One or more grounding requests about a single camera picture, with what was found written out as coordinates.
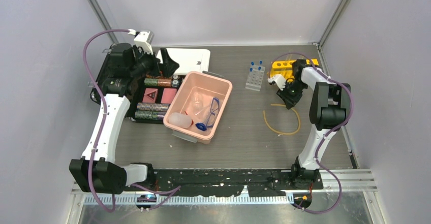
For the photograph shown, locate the blue safety glasses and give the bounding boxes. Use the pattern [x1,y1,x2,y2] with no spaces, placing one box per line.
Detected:
[197,97,220,130]

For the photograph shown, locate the clear tube rack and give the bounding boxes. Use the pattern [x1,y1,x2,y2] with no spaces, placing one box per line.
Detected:
[245,65,265,91]

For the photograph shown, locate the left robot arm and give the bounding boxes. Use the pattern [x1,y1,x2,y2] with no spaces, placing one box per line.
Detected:
[69,43,179,195]

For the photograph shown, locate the black poker chip case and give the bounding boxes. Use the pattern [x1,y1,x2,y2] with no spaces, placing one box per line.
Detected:
[96,43,171,124]

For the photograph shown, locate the white wash bottle red cap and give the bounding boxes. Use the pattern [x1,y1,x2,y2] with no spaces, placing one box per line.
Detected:
[168,112,194,129]

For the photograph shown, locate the small glass beaker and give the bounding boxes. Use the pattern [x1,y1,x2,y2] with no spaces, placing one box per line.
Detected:
[191,92,204,115]

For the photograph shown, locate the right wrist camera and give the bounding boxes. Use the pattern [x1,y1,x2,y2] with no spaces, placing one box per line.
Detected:
[267,74,287,91]

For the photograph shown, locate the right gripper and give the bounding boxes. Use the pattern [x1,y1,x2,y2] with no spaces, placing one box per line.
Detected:
[276,80,307,110]

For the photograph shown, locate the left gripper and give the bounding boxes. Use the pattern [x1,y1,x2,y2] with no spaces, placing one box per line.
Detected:
[130,45,178,80]

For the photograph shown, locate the pink plastic bin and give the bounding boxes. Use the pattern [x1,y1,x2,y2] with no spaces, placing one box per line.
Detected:
[163,71,233,144]

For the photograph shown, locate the yellow rubber tube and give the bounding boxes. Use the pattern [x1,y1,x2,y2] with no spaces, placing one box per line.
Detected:
[263,104,301,136]

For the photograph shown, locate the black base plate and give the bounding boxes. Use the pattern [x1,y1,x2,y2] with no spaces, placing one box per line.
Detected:
[137,169,323,197]

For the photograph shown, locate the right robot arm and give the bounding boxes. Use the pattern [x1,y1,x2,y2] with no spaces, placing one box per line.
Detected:
[267,59,352,189]

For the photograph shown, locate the white bin lid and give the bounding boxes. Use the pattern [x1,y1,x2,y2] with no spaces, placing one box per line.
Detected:
[167,48,210,76]

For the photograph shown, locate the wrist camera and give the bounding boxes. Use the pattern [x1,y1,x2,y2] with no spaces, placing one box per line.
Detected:
[267,74,287,91]
[128,29,154,55]

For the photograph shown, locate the yellow test tube rack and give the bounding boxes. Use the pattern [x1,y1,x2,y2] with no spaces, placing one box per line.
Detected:
[267,60,301,85]

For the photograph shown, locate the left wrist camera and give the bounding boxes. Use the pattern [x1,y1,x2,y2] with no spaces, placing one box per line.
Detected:
[128,29,154,55]

